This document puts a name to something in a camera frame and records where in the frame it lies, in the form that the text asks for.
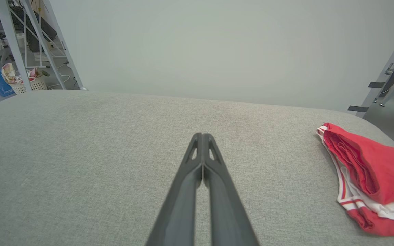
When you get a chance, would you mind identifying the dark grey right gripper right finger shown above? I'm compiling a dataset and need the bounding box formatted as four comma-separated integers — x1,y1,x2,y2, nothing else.
203,133,260,246

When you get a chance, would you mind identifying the blue box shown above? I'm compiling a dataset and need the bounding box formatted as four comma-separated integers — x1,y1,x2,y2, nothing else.
0,69,16,97

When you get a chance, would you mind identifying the grey partition post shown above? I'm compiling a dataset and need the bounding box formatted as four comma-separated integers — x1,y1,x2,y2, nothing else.
41,0,88,91
356,14,394,118

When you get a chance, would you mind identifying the dark bulky object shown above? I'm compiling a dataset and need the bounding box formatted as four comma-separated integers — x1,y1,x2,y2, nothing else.
12,0,58,53

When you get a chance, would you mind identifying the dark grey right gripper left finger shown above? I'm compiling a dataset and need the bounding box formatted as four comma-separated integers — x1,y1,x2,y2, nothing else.
145,133,204,246

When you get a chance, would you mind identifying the white metal rack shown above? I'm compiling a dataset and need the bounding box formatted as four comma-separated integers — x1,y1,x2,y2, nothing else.
0,0,68,93

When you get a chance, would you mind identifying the red Bulls basketball jersey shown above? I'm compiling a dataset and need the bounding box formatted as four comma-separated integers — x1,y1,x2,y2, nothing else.
316,122,394,237

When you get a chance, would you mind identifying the clothes pile in basket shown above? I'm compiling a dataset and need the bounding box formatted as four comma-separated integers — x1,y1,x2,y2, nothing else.
1,63,50,85

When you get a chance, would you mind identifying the white laundry basket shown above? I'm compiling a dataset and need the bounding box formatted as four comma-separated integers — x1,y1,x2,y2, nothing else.
10,75,48,95

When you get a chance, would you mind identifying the white partition panel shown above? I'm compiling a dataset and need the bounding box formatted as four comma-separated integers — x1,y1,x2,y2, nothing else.
48,0,394,113

